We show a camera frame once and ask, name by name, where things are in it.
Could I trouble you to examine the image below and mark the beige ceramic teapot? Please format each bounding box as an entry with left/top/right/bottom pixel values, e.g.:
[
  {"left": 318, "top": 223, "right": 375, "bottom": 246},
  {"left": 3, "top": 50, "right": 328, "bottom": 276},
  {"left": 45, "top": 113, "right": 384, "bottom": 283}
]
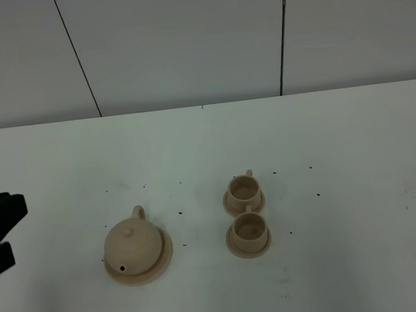
[{"left": 104, "top": 205, "right": 163, "bottom": 276}]

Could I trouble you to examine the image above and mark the beige round teapot tray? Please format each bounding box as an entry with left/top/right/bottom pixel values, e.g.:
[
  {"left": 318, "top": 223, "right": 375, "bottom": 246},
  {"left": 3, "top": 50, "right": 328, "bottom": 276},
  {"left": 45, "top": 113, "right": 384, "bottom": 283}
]
[{"left": 103, "top": 228, "right": 173, "bottom": 286}]

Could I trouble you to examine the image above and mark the far beige saucer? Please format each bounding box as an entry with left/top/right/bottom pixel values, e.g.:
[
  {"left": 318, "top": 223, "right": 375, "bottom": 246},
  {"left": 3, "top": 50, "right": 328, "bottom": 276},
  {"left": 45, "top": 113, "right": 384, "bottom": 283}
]
[{"left": 222, "top": 192, "right": 266, "bottom": 217}]

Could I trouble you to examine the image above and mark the beige saucer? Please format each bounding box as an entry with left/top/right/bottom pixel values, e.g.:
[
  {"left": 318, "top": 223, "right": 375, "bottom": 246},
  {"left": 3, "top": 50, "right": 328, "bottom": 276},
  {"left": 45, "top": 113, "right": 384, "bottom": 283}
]
[
  {"left": 225, "top": 226, "right": 272, "bottom": 259},
  {"left": 222, "top": 192, "right": 266, "bottom": 217}
]

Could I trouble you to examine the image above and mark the far beige teacup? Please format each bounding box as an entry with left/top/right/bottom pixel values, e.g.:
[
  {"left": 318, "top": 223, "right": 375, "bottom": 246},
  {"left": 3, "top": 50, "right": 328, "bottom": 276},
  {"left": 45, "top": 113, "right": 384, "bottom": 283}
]
[{"left": 227, "top": 170, "right": 262, "bottom": 212}]

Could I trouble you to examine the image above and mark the beige teacup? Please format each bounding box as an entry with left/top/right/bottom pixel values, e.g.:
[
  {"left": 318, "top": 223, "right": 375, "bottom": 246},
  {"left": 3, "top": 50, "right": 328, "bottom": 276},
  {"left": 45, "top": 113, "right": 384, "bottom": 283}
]
[
  {"left": 232, "top": 204, "right": 268, "bottom": 252},
  {"left": 227, "top": 170, "right": 262, "bottom": 212}
]

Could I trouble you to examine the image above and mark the near beige saucer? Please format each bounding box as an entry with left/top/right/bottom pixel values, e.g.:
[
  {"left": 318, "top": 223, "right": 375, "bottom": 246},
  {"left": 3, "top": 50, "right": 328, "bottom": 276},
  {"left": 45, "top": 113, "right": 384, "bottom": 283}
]
[{"left": 225, "top": 226, "right": 272, "bottom": 259}]

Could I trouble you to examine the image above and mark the near beige teacup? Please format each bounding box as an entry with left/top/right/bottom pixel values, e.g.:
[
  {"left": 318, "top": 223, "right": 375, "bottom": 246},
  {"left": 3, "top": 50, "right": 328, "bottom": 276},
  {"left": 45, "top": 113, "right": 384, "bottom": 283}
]
[{"left": 232, "top": 204, "right": 268, "bottom": 252}]

